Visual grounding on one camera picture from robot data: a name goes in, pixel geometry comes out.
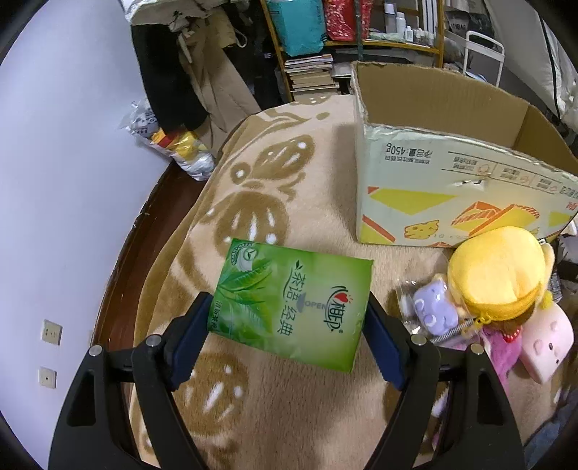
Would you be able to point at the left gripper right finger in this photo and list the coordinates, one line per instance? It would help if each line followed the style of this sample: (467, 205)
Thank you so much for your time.
(478, 430)

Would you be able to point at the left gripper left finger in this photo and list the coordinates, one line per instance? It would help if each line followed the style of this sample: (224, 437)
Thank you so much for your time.
(93, 430)

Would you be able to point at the pink square pig plush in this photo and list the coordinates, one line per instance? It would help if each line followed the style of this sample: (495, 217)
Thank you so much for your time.
(547, 337)

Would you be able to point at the purple toy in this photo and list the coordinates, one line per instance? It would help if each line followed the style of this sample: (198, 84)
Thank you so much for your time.
(428, 309)

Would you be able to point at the yellow hat plush doll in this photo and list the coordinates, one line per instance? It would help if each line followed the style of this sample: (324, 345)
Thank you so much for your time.
(502, 277)

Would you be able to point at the green tissue pack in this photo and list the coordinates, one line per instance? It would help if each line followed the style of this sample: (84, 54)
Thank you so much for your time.
(297, 304)

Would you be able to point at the pink plush bear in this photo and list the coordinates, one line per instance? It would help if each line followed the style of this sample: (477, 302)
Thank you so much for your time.
(503, 350)

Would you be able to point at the cardboard box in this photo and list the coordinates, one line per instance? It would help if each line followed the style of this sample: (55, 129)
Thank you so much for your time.
(442, 158)

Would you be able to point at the plastic snack bag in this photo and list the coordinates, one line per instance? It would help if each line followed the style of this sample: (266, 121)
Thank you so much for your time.
(182, 146)

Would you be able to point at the beige patterned blanket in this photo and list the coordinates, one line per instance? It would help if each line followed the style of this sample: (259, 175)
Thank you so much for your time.
(286, 178)

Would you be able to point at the black garment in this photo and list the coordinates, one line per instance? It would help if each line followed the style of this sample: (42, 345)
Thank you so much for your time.
(168, 87)

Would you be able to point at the beige trench coat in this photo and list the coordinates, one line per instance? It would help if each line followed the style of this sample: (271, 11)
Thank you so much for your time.
(221, 90)

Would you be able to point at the white rolling cart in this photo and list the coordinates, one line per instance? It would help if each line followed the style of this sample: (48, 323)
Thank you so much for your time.
(486, 46)

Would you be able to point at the wooden shelf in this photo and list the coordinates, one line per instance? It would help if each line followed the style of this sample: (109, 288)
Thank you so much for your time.
(437, 51)

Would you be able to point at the stack of books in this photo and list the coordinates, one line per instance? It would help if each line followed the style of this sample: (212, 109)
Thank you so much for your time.
(311, 76)

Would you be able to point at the white puffer jacket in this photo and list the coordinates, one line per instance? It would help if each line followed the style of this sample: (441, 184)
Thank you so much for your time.
(150, 12)

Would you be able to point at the red patterned bag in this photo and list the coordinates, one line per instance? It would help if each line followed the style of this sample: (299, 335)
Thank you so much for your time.
(340, 22)

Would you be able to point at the teal bag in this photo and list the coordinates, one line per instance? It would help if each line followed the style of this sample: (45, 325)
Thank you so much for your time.
(300, 25)

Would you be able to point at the lower wall socket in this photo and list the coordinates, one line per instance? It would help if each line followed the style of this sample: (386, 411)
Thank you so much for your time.
(47, 377)

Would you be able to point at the wall socket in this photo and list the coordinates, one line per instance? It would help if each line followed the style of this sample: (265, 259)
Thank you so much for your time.
(51, 332)
(47, 377)

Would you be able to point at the upper wall socket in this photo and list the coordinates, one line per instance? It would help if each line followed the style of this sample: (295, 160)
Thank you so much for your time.
(51, 332)

